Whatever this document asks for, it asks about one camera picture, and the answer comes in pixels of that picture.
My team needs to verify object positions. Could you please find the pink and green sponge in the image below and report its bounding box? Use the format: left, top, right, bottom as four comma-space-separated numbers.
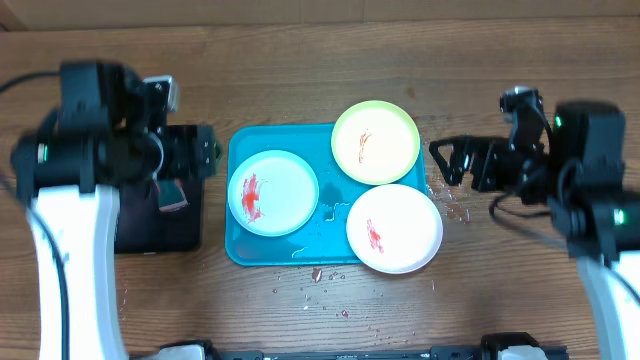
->
156, 179, 188, 212

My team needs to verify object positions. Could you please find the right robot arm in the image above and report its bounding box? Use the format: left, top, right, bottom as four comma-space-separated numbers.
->
429, 101, 639, 359

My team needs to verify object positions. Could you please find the light blue plate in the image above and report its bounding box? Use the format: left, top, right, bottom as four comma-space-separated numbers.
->
227, 150, 319, 237

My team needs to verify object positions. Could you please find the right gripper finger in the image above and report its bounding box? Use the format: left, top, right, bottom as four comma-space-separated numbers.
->
429, 136, 475, 160
434, 154, 472, 186

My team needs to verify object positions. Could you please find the yellow-green plate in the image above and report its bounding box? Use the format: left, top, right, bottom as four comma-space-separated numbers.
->
331, 100, 421, 185

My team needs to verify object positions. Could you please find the black tray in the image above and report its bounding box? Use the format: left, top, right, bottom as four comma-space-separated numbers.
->
113, 127, 205, 254

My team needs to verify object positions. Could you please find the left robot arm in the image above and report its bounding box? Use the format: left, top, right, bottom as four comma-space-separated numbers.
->
10, 61, 221, 359

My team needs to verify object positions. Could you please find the white plate with red stain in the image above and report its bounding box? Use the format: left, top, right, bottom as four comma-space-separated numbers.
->
346, 184, 444, 275

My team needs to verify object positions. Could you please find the teal plastic tray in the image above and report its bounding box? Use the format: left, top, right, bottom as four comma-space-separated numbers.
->
224, 123, 429, 267

